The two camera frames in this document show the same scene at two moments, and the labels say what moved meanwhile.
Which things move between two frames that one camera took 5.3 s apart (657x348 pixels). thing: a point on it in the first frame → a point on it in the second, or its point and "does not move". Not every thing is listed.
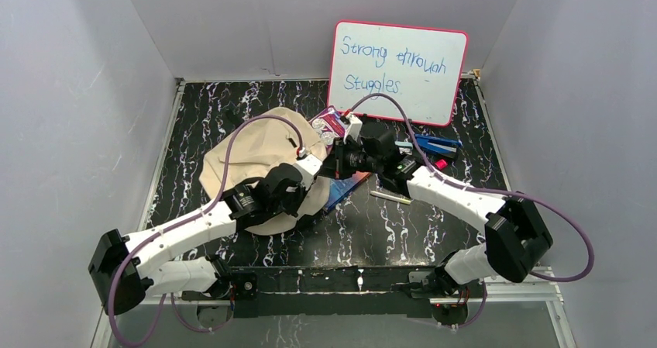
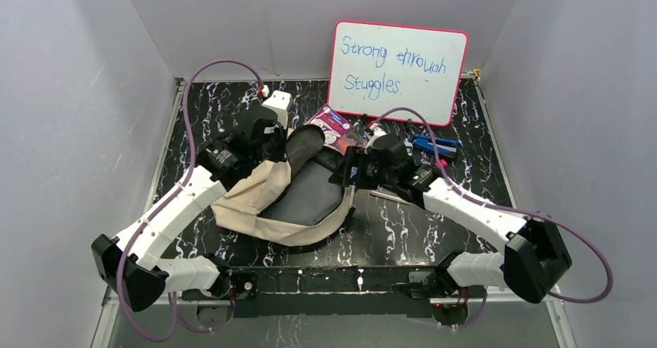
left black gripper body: [287, 197] → [276, 136]
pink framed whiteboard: [422, 67] does not move
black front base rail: [326, 291] does not move
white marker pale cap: [390, 197] does not move
